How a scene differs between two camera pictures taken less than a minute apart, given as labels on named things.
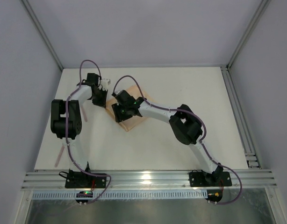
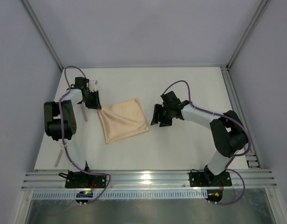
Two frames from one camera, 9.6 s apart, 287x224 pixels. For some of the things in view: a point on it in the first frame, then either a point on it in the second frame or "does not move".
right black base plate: x=198 y=179 does not move
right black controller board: x=214 y=195 does not move
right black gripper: x=118 y=114 → x=164 y=114
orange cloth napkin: x=132 y=122 → x=122 y=120
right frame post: x=260 y=12 does not move
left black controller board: x=83 y=194 does not move
